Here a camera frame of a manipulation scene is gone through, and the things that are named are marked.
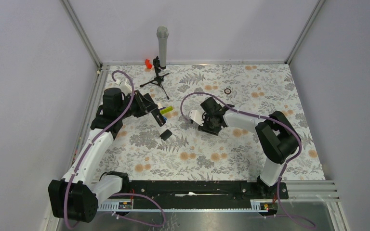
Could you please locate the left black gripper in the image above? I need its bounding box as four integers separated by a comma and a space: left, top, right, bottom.
117, 90, 158, 119

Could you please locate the black battery cover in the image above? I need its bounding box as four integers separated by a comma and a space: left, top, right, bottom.
160, 129, 172, 141

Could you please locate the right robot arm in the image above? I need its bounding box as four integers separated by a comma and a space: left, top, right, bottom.
188, 97, 301, 198

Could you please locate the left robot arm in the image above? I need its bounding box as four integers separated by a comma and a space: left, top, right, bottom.
48, 88, 165, 223

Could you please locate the green yellow block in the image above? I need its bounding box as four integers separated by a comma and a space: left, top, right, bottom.
160, 106, 173, 115

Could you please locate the black tripod mic stand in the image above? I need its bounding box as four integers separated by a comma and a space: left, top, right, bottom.
140, 56, 170, 100

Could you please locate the orange plastic piece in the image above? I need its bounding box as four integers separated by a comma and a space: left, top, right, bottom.
145, 59, 153, 69

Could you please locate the floral table mat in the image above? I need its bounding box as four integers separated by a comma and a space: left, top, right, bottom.
94, 64, 325, 180

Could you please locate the grey microphone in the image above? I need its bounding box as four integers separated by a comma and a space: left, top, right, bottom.
156, 26, 169, 69

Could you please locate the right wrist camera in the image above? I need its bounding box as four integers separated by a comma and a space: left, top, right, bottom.
188, 110, 204, 126

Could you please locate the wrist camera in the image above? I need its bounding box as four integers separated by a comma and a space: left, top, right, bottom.
115, 79, 132, 95
188, 110, 204, 126

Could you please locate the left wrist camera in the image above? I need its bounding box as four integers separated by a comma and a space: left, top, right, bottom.
115, 79, 132, 95

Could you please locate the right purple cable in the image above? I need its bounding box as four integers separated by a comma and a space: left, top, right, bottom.
180, 92, 302, 165

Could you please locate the purple cable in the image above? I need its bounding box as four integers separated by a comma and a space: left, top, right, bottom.
180, 92, 302, 165
63, 70, 135, 230

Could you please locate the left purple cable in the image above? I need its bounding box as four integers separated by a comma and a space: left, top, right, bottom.
63, 70, 135, 230

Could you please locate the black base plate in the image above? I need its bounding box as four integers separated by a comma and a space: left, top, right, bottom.
121, 180, 289, 210

